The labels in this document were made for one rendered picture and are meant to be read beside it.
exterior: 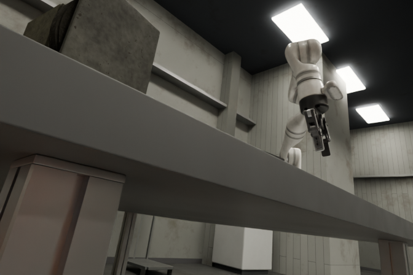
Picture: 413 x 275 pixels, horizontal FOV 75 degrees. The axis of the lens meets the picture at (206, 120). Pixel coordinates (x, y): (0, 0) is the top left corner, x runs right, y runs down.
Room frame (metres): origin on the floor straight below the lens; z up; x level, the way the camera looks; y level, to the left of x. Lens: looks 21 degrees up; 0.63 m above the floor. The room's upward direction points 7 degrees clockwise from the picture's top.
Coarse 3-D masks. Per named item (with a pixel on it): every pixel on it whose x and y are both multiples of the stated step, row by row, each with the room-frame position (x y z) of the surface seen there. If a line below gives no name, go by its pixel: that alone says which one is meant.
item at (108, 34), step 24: (96, 0) 2.02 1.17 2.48; (120, 0) 2.21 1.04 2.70; (48, 24) 2.15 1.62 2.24; (72, 24) 1.92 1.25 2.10; (96, 24) 2.08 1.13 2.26; (120, 24) 2.27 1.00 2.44; (144, 24) 2.50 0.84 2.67; (72, 48) 1.97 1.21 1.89; (96, 48) 2.14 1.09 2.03; (120, 48) 2.33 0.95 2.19; (144, 48) 2.57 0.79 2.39; (120, 72) 2.39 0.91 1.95; (144, 72) 2.63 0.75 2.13
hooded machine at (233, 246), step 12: (216, 228) 5.27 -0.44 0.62; (228, 228) 5.05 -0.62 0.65; (240, 228) 4.84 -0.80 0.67; (252, 228) 4.90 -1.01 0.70; (216, 240) 5.25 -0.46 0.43; (228, 240) 5.04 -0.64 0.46; (240, 240) 4.83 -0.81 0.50; (252, 240) 4.91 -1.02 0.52; (264, 240) 5.13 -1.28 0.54; (216, 252) 5.23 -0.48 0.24; (228, 252) 5.02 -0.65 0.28; (240, 252) 4.82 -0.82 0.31; (252, 252) 4.92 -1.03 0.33; (264, 252) 5.14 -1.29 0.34; (216, 264) 5.27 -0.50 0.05; (228, 264) 5.00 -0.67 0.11; (240, 264) 4.80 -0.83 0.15; (252, 264) 4.93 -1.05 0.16; (264, 264) 5.15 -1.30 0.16
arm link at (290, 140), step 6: (288, 132) 1.16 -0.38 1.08; (288, 138) 1.19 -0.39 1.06; (294, 138) 1.17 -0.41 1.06; (300, 138) 1.17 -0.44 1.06; (282, 144) 1.29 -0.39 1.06; (288, 144) 1.22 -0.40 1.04; (294, 144) 1.21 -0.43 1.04; (282, 150) 1.30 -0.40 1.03; (288, 150) 1.27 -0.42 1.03; (282, 156) 1.32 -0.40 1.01; (288, 156) 1.32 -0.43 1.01
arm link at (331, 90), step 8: (304, 80) 0.66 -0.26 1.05; (312, 80) 0.65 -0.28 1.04; (320, 80) 0.65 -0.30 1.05; (304, 88) 0.66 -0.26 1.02; (312, 88) 0.65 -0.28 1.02; (320, 88) 0.64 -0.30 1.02; (328, 88) 0.62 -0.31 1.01; (336, 88) 0.62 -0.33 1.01; (304, 96) 0.66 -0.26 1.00; (328, 96) 0.66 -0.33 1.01; (336, 96) 0.66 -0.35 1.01
